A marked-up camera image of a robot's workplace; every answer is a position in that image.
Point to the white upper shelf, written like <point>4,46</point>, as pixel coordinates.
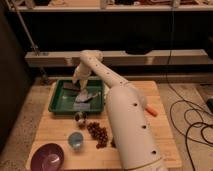
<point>108,5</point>

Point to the bunch of dark grapes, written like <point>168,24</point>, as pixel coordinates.
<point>98,133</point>

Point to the green plastic tray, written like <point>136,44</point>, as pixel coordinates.
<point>63,98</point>

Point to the white lower shelf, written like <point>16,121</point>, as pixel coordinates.
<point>119,58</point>

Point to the small blue cup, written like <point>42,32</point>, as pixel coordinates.
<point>75,140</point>

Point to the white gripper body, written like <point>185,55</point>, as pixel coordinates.
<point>81,75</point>

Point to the wooden table board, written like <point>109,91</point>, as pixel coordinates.
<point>54,129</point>

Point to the grey crumpled cloth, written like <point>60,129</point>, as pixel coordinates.
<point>85,96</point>

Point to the white shelf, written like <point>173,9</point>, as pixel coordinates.
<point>119,58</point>
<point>108,5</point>

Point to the orange carrot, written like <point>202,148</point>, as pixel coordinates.
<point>151,111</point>

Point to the metal diagonal pole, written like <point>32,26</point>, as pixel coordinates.
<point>35,49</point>

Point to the purple bowl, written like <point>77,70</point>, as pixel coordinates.
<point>48,157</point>

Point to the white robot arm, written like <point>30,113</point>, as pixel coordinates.
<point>125,106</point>

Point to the brown felt eraser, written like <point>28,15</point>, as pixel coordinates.
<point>70,86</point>

